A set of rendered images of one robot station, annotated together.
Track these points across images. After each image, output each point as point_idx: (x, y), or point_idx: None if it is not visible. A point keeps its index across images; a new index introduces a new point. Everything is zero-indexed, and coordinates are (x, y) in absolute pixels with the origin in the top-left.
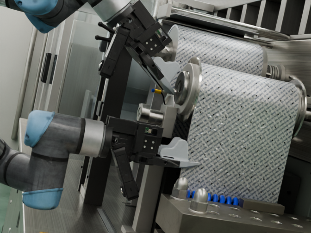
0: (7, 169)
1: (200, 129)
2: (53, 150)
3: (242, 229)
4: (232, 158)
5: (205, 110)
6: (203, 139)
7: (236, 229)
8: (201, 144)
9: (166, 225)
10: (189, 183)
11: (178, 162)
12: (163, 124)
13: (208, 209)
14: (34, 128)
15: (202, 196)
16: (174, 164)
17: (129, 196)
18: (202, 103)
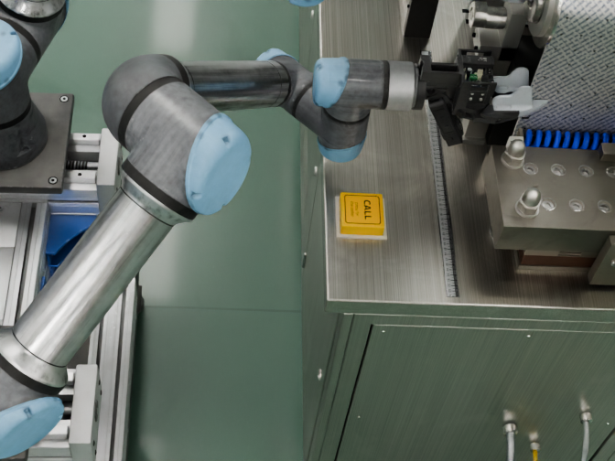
0: (296, 111)
1: (553, 66)
2: (350, 115)
3: (578, 234)
4: (598, 92)
5: (564, 46)
6: (557, 77)
7: (571, 234)
8: (554, 81)
9: (490, 203)
10: (534, 119)
11: (517, 113)
12: (505, 34)
13: (545, 189)
14: (323, 98)
15: (532, 202)
16: (511, 116)
17: (450, 144)
18: (560, 39)
